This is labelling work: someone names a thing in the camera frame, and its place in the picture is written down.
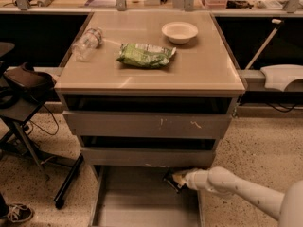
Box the black cable on floor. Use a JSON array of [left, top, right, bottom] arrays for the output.
[[25, 103, 61, 137]]

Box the middle grey drawer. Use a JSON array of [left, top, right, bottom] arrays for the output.
[[80, 148, 215, 167]]

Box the sneaker with white laces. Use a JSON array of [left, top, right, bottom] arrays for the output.
[[0, 203, 34, 223]]

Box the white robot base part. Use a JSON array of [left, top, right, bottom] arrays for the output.
[[260, 64, 303, 92]]

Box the grey drawer cabinet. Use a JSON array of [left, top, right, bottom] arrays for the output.
[[54, 10, 247, 227]]

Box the clear plastic water bottle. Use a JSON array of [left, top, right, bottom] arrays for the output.
[[72, 27, 103, 61]]

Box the white stick handle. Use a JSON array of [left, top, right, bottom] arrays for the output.
[[245, 19, 284, 70]]

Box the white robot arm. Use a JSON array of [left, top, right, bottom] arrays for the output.
[[172, 166, 303, 227]]

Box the white bowl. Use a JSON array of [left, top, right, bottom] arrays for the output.
[[162, 22, 198, 44]]

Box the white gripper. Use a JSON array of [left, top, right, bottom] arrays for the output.
[[172, 168, 210, 190]]

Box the green chip bag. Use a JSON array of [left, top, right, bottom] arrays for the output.
[[116, 43, 176, 69]]

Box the black rolling stand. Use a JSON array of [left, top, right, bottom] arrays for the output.
[[0, 41, 85, 210]]

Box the bottom open grey drawer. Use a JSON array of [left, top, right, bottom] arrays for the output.
[[88, 166, 204, 227]]

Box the top grey drawer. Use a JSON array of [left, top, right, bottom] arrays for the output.
[[63, 111, 231, 139]]

